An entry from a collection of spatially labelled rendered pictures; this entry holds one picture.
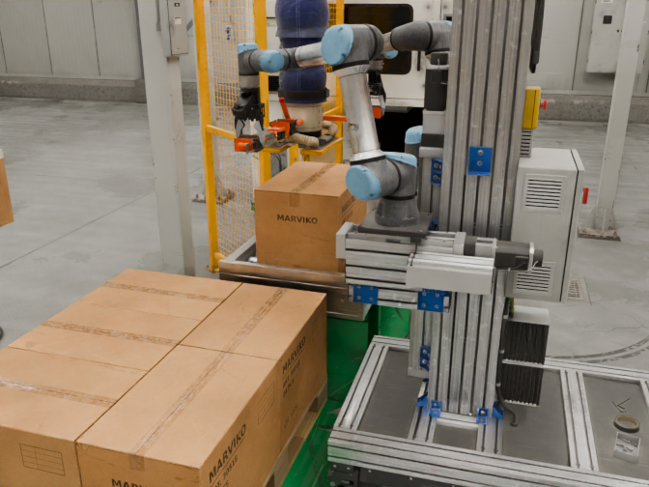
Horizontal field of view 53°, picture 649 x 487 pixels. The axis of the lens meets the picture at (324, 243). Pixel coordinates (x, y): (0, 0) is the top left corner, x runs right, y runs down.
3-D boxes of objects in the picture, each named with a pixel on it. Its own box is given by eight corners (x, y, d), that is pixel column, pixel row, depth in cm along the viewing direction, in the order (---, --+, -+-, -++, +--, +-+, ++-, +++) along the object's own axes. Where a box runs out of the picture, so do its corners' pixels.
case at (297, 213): (297, 231, 358) (296, 160, 344) (368, 239, 347) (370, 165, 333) (256, 271, 304) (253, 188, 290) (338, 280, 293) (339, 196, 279)
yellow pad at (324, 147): (324, 140, 313) (324, 129, 311) (343, 141, 310) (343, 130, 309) (299, 155, 283) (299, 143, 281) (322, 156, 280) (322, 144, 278)
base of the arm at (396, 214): (422, 214, 224) (423, 187, 220) (415, 228, 210) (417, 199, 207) (379, 212, 228) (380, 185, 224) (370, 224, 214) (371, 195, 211)
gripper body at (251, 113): (266, 118, 243) (265, 86, 239) (256, 122, 236) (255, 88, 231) (247, 118, 245) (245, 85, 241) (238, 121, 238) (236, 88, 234)
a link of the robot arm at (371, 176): (405, 193, 206) (374, 18, 198) (374, 202, 196) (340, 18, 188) (377, 195, 215) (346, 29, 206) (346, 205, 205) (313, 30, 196)
